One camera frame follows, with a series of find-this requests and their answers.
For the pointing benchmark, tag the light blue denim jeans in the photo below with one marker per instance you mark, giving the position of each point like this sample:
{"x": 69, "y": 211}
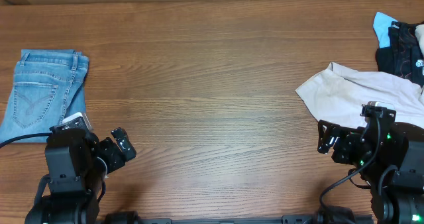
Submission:
{"x": 47, "y": 88}

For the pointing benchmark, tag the beige cloth garment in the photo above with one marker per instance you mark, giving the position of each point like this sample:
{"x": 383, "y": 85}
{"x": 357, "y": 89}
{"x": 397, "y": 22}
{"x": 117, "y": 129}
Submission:
{"x": 337, "y": 94}

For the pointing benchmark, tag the dark navy printed garment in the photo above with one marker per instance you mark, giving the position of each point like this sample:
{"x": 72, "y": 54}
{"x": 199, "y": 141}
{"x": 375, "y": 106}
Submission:
{"x": 403, "y": 57}

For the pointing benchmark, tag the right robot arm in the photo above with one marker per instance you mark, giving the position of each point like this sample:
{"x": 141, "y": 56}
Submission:
{"x": 389, "y": 158}

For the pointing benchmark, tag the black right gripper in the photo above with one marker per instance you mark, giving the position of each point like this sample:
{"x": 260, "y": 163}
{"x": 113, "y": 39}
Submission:
{"x": 326, "y": 142}

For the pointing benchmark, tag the light blue garment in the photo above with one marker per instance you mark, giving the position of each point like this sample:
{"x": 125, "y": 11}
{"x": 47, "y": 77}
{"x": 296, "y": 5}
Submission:
{"x": 380, "y": 25}

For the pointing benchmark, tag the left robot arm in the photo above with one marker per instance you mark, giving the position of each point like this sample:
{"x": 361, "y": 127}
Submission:
{"x": 78, "y": 163}

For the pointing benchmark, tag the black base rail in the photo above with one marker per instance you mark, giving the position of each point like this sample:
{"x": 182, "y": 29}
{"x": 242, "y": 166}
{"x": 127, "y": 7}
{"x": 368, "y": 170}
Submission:
{"x": 132, "y": 217}

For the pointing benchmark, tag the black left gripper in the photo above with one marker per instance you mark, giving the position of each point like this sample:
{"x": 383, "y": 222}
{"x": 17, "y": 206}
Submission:
{"x": 116, "y": 158}

